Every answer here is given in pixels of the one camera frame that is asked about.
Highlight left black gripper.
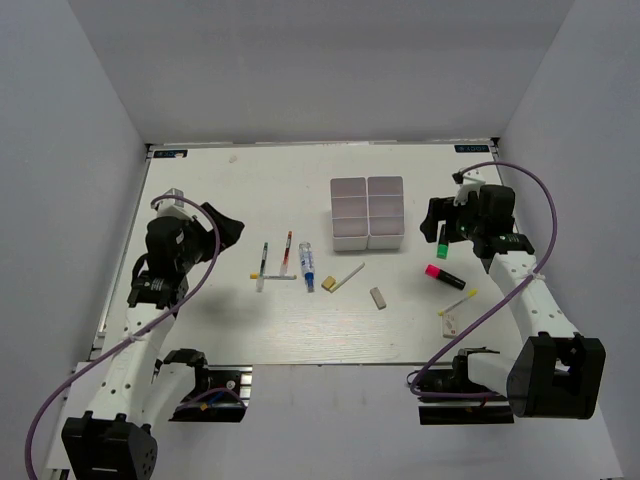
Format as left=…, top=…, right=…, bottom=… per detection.
left=176, top=203, right=244, bottom=273

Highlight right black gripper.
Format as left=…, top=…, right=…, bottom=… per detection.
left=421, top=193, right=486, bottom=243

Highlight green black highlighter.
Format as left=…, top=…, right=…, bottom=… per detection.
left=436, top=224, right=449, bottom=260

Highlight pink black highlighter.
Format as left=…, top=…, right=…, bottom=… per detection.
left=425, top=264, right=466, bottom=291

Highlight yellow capped white marker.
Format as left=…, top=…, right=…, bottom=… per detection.
left=249, top=273, right=297, bottom=281

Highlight orange capped pen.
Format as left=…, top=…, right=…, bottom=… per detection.
left=280, top=230, right=292, bottom=276

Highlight thin yellow marker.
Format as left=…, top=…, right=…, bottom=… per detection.
left=437, top=289, right=478, bottom=316

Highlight clear blue spray bottle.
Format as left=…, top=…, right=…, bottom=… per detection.
left=298, top=242, right=315, bottom=293

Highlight long white yellow marker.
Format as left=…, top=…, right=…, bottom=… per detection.
left=330, top=262, right=366, bottom=293

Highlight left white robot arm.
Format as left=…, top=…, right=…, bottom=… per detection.
left=61, top=193, right=245, bottom=479

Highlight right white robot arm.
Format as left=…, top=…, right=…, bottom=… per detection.
left=411, top=185, right=606, bottom=419

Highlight right white compartment organizer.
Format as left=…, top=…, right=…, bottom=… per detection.
left=367, top=176, right=405, bottom=250

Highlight white compartment organizer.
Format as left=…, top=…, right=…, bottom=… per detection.
left=330, top=177, right=369, bottom=252
left=367, top=176, right=405, bottom=250

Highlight right corner label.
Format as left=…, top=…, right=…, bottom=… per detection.
left=454, top=144, right=490, bottom=153

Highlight corner label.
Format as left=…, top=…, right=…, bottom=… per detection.
left=153, top=149, right=188, bottom=159
left=454, top=144, right=490, bottom=153

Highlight left corner label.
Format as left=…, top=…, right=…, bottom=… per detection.
left=153, top=149, right=188, bottom=159

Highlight left white compartment organizer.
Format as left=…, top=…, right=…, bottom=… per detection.
left=330, top=177, right=369, bottom=252

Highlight grey white eraser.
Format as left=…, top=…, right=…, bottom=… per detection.
left=370, top=287, right=387, bottom=310

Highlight yellow eraser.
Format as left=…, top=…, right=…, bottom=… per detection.
left=321, top=276, right=336, bottom=291

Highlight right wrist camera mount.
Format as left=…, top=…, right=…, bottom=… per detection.
left=453, top=169, right=486, bottom=207

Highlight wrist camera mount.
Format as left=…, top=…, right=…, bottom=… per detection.
left=154, top=188, right=190, bottom=220
left=453, top=169, right=486, bottom=207

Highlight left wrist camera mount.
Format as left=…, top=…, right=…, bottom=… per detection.
left=154, top=188, right=190, bottom=220

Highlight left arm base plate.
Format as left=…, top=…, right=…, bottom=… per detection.
left=171, top=366, right=253, bottom=423

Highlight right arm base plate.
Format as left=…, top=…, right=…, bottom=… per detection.
left=417, top=366, right=514, bottom=426

